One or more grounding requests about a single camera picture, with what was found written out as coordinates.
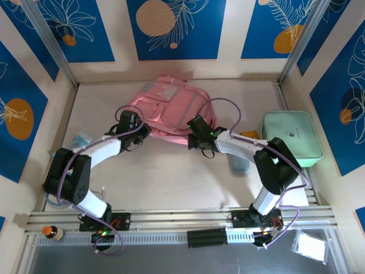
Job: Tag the pink backpack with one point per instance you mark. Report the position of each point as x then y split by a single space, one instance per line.
171 108

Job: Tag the grey blue pencil case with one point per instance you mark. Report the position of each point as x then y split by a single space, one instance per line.
239 165

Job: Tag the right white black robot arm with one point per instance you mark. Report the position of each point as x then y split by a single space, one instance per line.
273 168

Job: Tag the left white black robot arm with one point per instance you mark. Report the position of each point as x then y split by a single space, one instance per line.
68 177

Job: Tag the clear bag white contents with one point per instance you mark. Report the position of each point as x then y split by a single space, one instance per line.
310 246

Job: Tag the blue tissue packet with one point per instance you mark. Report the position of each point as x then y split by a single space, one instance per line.
82 140

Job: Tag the orange flat card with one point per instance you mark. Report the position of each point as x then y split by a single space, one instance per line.
250 133

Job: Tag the mint green zip pouch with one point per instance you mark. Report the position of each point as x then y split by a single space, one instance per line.
296 134

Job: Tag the grey slotted strip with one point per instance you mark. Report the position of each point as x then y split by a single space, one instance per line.
142 239

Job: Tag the brown bottle orange cap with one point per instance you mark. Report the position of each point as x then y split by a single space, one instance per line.
52 232

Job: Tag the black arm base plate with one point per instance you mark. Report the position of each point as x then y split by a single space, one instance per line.
122 221
242 219

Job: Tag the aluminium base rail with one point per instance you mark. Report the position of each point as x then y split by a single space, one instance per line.
176 218

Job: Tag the aluminium frame post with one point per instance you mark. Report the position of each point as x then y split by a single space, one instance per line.
54 45
299 42

